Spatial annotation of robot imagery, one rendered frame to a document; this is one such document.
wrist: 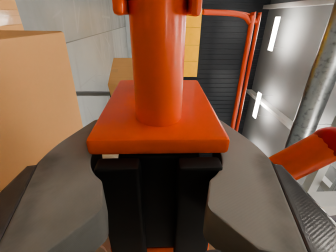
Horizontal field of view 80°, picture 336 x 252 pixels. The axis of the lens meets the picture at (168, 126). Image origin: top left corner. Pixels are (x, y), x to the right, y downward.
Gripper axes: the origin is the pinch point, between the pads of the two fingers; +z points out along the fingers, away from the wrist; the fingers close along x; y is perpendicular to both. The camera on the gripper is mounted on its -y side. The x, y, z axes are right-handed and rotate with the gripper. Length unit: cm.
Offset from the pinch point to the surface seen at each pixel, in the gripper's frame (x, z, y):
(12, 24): -54, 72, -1
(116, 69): -43, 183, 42
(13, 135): -12.7, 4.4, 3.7
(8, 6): -54, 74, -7
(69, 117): -12.9, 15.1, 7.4
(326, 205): 134, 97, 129
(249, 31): 307, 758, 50
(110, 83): -45, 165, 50
